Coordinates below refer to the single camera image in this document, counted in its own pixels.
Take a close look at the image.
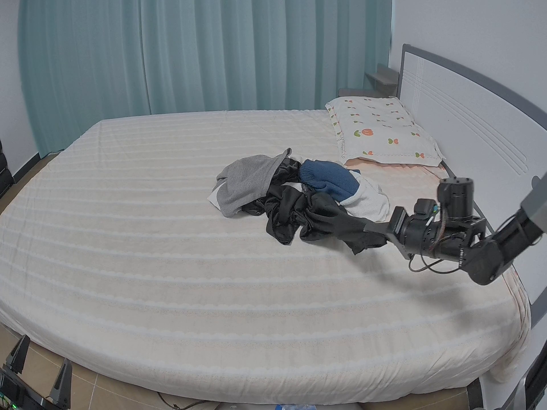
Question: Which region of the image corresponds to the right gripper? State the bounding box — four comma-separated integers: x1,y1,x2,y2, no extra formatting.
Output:
362,206,437,259

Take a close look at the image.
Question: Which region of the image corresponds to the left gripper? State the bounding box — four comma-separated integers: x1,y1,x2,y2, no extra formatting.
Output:
0,335,73,410

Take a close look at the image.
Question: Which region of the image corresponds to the black T-shirt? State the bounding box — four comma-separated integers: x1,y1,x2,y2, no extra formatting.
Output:
242,161,389,256

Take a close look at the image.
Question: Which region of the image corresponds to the pile of clothes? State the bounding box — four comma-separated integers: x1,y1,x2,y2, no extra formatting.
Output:
208,148,390,223

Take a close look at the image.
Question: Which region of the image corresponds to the bed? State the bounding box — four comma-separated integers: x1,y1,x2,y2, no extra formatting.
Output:
0,43,547,405

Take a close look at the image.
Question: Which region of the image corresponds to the white printed pillow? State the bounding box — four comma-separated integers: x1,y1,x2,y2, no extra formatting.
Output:
326,96,445,167

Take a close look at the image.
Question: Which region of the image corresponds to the grey bedside table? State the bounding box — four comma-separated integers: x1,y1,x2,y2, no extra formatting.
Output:
338,63,400,99

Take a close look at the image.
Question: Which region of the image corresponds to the black chest of drawers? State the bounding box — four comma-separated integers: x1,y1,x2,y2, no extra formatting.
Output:
0,138,17,200

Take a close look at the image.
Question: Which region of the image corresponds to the blue-green curtain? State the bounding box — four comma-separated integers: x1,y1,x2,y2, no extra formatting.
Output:
141,0,394,112
17,0,148,157

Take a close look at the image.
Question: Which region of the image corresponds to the black cable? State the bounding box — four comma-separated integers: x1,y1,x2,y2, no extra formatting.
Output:
407,252,461,275
156,392,203,410

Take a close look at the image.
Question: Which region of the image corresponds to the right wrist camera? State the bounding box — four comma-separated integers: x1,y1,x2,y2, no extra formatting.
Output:
413,199,439,220

